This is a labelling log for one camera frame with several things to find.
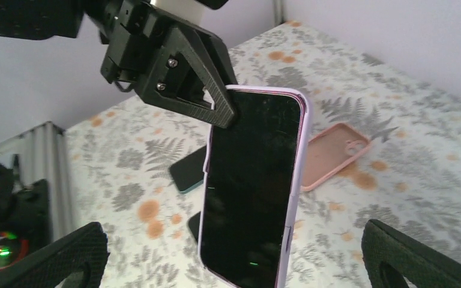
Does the black phone from pink case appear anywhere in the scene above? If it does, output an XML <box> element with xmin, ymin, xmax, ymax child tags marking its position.
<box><xmin>187</xmin><ymin>212</ymin><xmax>200</xmax><ymax>243</ymax></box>

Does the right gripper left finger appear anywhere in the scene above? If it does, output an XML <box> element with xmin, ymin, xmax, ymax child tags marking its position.
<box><xmin>0</xmin><ymin>222</ymin><xmax>110</xmax><ymax>287</ymax></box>

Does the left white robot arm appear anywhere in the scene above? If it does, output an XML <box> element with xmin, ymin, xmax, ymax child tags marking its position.
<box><xmin>0</xmin><ymin>1</ymin><xmax>237</xmax><ymax>128</ymax></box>

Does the floral table mat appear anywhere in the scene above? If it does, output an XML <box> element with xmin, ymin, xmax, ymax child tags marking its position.
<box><xmin>68</xmin><ymin>22</ymin><xmax>461</xmax><ymax>287</ymax></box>

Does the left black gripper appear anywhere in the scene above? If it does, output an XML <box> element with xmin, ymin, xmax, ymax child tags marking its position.
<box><xmin>83</xmin><ymin>1</ymin><xmax>237</xmax><ymax>128</ymax></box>

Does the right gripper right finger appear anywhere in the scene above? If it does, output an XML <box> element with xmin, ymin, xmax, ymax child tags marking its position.
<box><xmin>361</xmin><ymin>219</ymin><xmax>461</xmax><ymax>288</ymax></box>

